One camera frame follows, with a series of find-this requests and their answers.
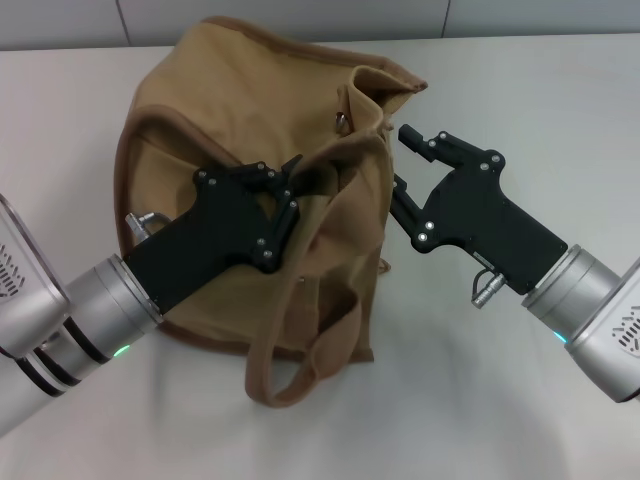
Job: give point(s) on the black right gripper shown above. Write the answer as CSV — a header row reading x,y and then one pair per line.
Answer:
x,y
475,215

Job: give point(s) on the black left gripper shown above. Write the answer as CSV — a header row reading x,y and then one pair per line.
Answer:
x,y
215,230

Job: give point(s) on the khaki canvas food bag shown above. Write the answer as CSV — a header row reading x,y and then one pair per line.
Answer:
x,y
190,130

